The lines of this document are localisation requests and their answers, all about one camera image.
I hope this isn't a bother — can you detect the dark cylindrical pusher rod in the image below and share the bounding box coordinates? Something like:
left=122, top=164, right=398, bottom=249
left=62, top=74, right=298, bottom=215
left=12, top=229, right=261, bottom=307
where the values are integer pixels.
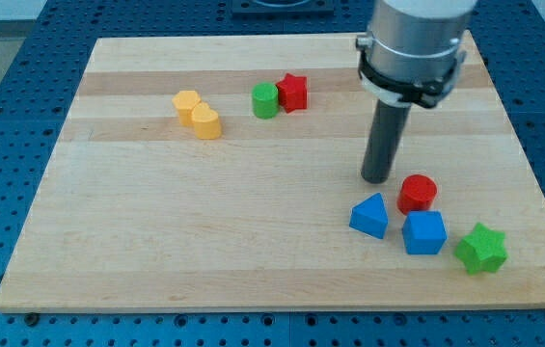
left=361, top=101, right=410, bottom=184

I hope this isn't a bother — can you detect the green star block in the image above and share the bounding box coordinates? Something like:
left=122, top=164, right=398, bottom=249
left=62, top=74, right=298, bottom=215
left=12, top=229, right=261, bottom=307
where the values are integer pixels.
left=453, top=223, right=508, bottom=275

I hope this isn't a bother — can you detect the blue cube block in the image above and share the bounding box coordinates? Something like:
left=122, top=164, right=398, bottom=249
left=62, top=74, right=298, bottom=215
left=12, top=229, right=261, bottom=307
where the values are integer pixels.
left=401, top=211, right=448, bottom=255

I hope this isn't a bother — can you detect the wooden board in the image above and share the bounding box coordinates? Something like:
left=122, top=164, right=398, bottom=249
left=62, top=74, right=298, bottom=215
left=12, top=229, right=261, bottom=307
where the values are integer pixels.
left=0, top=33, right=545, bottom=313

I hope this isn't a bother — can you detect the green cylinder block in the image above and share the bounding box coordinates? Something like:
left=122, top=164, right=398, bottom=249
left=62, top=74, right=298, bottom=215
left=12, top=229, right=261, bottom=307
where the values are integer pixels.
left=251, top=82, right=279, bottom=120

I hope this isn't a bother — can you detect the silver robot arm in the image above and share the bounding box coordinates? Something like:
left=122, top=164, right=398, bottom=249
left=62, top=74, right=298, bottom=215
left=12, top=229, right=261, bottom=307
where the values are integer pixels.
left=355, top=0, right=477, bottom=108

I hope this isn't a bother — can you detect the blue triangle block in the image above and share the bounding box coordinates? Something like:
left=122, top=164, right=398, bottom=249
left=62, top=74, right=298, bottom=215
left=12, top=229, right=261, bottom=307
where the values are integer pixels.
left=349, top=193, right=389, bottom=239

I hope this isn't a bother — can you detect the yellow heart block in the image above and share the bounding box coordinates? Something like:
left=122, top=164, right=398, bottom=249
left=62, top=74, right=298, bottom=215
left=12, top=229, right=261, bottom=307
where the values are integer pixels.
left=192, top=102, right=222, bottom=140

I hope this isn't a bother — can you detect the red star block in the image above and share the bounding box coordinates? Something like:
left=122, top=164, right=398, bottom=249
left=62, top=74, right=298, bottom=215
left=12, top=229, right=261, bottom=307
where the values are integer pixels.
left=276, top=73, right=308, bottom=113

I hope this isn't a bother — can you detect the red cylinder block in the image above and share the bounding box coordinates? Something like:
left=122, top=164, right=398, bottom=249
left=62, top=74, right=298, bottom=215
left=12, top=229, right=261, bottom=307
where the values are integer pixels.
left=396, top=174, right=438, bottom=215

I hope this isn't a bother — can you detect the yellow hexagon block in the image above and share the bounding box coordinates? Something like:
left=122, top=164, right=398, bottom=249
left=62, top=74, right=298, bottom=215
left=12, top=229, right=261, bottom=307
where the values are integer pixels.
left=172, top=90, right=202, bottom=127

